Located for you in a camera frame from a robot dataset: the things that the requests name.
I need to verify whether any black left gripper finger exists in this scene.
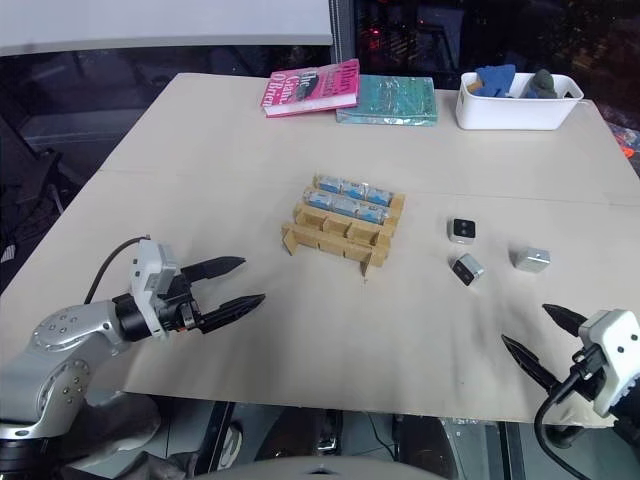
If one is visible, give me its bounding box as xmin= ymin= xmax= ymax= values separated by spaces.
xmin=198 ymin=293 xmax=267 ymax=334
xmin=180 ymin=255 xmax=247 ymax=282

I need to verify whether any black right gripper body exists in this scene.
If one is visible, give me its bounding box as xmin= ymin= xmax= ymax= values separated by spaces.
xmin=547 ymin=343 xmax=609 ymax=402

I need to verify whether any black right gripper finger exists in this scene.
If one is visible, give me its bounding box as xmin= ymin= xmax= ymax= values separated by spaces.
xmin=541 ymin=302 xmax=587 ymax=343
xmin=500 ymin=334 xmax=560 ymax=393

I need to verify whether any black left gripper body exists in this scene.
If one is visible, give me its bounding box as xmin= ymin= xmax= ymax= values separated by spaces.
xmin=153 ymin=269 xmax=207 ymax=336

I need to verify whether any cardboard divider tray with cans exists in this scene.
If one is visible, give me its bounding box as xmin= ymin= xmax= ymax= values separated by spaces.
xmin=280 ymin=172 xmax=407 ymax=278

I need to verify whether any white plastic bin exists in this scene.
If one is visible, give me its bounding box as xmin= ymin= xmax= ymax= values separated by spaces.
xmin=454 ymin=71 xmax=585 ymax=131

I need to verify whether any white sneaker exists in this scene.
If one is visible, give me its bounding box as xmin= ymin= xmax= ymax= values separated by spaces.
xmin=213 ymin=418 xmax=245 ymax=472

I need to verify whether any pink paperback book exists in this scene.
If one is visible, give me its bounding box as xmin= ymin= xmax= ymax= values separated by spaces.
xmin=260 ymin=58 xmax=362 ymax=119

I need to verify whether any grey-green figure toy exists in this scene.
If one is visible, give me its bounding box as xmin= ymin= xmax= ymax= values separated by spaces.
xmin=521 ymin=68 xmax=560 ymax=101

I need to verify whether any teal book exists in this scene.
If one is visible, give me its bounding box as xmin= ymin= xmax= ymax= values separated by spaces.
xmin=335 ymin=74 xmax=437 ymax=128

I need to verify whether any blue foam toy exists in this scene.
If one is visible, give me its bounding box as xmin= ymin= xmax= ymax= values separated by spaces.
xmin=472 ymin=63 xmax=519 ymax=99

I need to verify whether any white board panel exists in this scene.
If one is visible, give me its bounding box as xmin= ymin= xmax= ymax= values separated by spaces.
xmin=0 ymin=0 xmax=334 ymax=57

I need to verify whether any grey metal pillar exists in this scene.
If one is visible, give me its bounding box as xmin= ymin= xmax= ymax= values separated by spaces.
xmin=328 ymin=0 xmax=359 ymax=69

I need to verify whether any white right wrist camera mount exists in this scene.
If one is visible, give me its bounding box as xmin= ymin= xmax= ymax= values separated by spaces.
xmin=577 ymin=308 xmax=640 ymax=419

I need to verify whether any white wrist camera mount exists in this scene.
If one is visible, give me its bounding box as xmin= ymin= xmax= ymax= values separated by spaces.
xmin=127 ymin=239 xmax=182 ymax=342
xmin=577 ymin=308 xmax=640 ymax=419

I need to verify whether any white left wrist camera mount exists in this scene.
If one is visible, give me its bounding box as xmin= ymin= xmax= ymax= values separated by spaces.
xmin=127 ymin=239 xmax=182 ymax=342

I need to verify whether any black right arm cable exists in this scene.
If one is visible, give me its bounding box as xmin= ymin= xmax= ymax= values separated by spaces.
xmin=532 ymin=357 xmax=602 ymax=480

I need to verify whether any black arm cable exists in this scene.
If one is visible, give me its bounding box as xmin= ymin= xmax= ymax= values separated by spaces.
xmin=83 ymin=234 xmax=152 ymax=306
xmin=532 ymin=357 xmax=602 ymax=480

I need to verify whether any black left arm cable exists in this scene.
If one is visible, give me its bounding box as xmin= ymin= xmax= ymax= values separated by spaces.
xmin=83 ymin=234 xmax=152 ymax=306

